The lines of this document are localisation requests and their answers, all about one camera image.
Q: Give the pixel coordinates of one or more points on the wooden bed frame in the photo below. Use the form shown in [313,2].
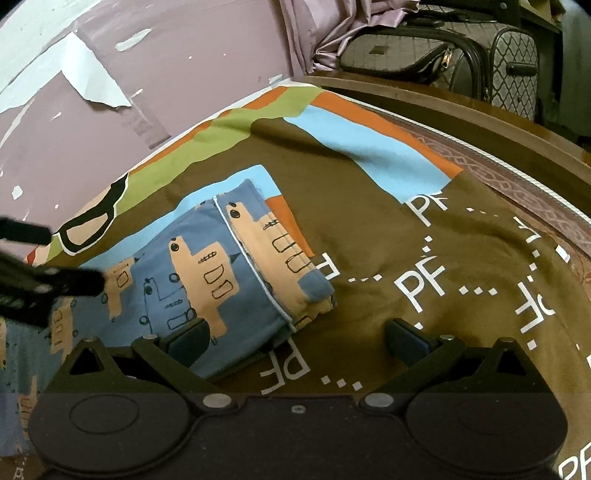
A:
[461,99]

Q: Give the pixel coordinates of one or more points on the blue printed pants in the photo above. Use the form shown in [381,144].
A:
[194,286]

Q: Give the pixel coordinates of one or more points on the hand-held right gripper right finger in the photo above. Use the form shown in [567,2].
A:
[411,341]

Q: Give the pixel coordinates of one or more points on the grey patterned bag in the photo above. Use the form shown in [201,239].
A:
[397,55]

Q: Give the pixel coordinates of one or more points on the grey patterned suitcase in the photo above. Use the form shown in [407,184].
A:
[515,69]

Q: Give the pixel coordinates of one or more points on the patterned mattress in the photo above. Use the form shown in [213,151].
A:
[531,194]

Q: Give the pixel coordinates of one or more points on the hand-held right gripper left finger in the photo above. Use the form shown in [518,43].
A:
[187,341]

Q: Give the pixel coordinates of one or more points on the brown printed bed sheet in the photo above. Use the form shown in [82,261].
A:
[369,221]

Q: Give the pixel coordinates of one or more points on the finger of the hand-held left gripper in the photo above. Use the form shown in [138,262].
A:
[69,282]
[27,232]

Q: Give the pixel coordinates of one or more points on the pink satin curtain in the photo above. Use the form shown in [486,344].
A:
[323,32]

